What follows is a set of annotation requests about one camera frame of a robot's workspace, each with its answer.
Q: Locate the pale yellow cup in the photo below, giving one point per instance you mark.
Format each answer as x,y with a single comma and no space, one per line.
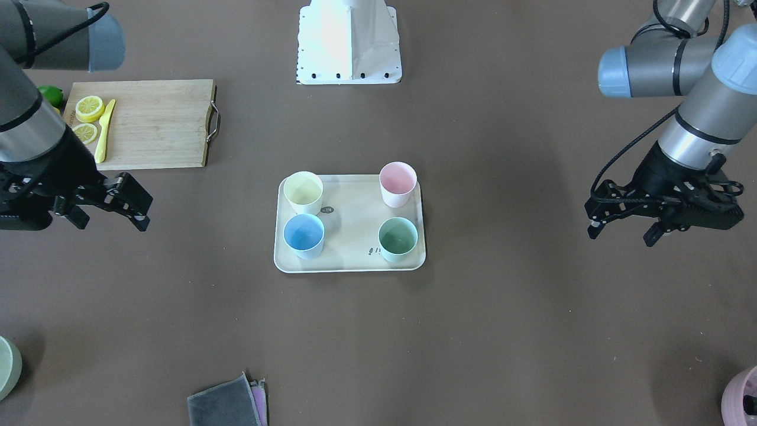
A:
304,192

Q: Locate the blue cup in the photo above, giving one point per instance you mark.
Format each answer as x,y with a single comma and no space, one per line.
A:
304,235

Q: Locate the green cup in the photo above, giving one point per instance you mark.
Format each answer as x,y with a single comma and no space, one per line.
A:
397,238

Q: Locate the pink cup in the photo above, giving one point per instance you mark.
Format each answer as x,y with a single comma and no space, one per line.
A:
397,183

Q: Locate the cream rabbit tray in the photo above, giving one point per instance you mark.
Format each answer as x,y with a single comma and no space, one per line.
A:
352,213

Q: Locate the lemon half near board edge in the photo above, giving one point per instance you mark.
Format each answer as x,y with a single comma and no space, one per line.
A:
86,132

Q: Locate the yellow plastic knife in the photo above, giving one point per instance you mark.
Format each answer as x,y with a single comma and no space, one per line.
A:
104,122

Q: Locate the lemon half by knife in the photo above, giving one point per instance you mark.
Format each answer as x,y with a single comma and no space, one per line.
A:
89,109

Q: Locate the wooden cutting board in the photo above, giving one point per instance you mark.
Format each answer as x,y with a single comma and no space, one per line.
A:
155,123

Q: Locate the green lime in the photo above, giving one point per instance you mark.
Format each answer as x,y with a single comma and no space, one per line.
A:
54,95

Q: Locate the green bowl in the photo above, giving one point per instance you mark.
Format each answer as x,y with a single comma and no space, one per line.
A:
11,366

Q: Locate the pink bowl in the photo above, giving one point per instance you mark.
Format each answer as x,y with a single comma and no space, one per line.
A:
738,403

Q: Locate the grey folded cloth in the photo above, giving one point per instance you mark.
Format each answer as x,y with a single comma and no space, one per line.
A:
236,402

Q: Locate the white pillar base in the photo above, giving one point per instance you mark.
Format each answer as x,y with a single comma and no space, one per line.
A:
348,43

